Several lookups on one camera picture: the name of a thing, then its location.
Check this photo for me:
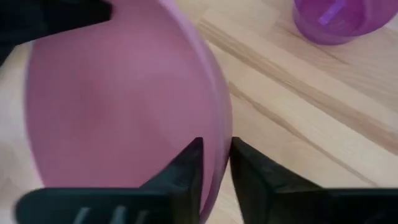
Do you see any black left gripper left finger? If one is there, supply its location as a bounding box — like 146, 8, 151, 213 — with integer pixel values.
14, 136, 205, 224

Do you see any purple bowl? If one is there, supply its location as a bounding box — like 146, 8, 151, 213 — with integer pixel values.
292, 0, 398, 47

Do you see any pink bowl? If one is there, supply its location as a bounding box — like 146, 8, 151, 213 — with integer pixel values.
24, 0, 234, 224

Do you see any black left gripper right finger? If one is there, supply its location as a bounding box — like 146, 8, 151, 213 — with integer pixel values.
229, 136, 398, 224

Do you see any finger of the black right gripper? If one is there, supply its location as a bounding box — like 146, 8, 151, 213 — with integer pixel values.
0, 0, 113, 67

